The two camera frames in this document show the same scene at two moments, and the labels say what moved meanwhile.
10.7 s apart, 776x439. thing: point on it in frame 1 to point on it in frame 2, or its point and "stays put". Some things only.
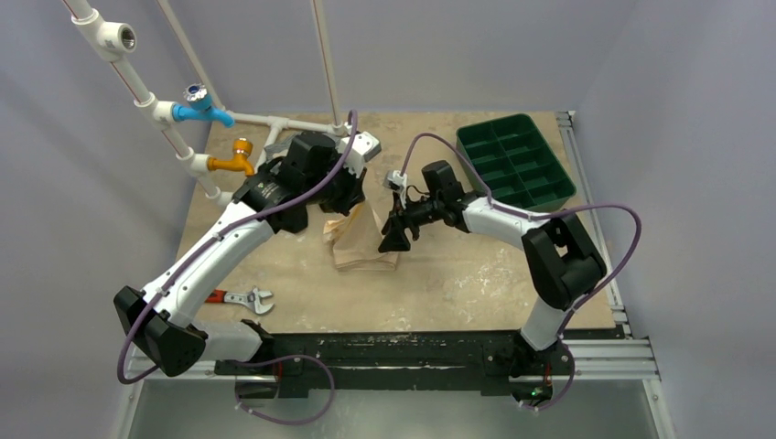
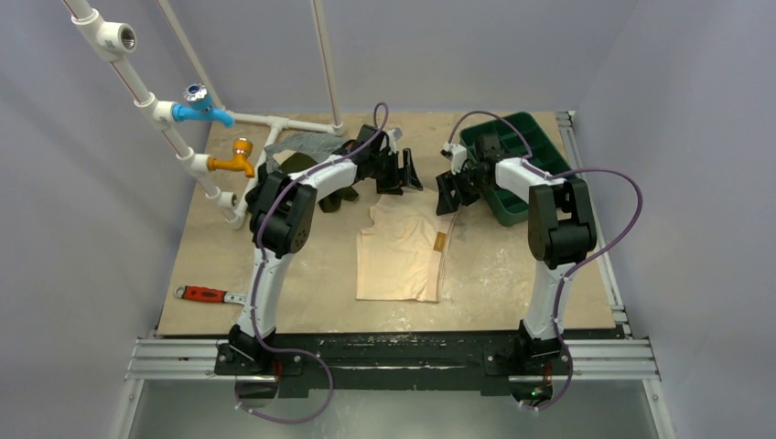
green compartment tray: (520, 165) stays put
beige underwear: (355, 240) to (400, 255)
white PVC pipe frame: (114, 39) stays put
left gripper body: (339, 192) to (384, 171)
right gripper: (401, 217) to (458, 184)
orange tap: (242, 148) stays put
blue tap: (199, 105) stays put
